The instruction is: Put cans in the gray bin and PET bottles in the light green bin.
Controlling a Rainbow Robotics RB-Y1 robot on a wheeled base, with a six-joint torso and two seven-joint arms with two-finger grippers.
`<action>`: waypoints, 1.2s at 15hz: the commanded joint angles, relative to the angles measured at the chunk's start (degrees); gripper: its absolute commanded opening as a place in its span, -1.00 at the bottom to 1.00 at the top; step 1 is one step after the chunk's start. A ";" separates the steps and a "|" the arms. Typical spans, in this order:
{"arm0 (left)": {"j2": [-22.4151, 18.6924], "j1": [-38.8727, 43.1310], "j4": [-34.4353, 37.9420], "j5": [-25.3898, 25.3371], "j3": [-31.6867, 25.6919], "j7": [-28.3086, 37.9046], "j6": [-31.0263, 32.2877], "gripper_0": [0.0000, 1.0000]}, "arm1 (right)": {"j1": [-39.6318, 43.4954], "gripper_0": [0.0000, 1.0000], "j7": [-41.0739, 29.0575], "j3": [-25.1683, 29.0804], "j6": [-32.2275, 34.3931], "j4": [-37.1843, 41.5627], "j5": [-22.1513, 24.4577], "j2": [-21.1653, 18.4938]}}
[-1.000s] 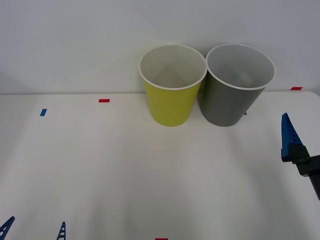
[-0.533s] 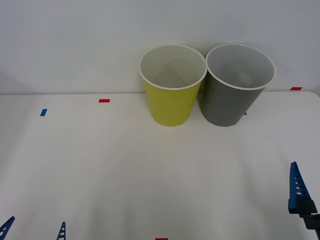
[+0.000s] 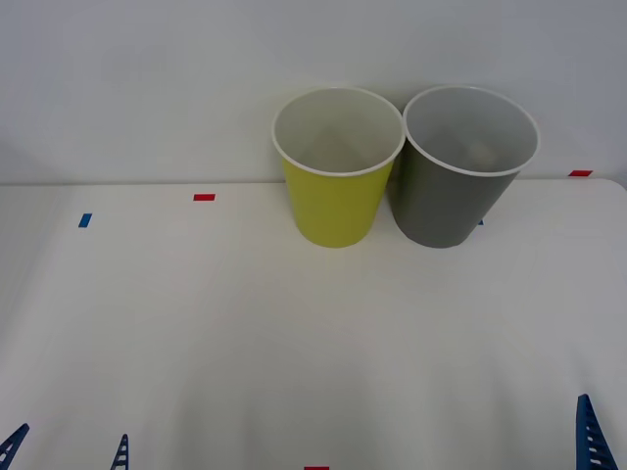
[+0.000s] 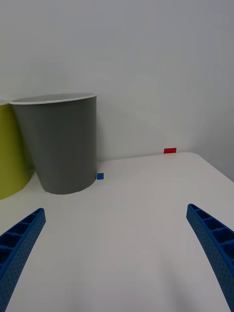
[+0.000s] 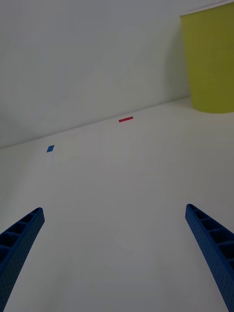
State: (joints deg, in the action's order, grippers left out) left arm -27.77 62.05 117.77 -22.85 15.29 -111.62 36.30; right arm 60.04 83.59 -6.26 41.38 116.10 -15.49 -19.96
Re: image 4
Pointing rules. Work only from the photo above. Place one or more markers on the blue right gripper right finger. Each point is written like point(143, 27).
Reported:
point(215, 251)

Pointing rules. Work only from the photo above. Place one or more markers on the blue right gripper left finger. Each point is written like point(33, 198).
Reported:
point(18, 253)

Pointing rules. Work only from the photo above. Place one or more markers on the grey plastic bin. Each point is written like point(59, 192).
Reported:
point(63, 143)

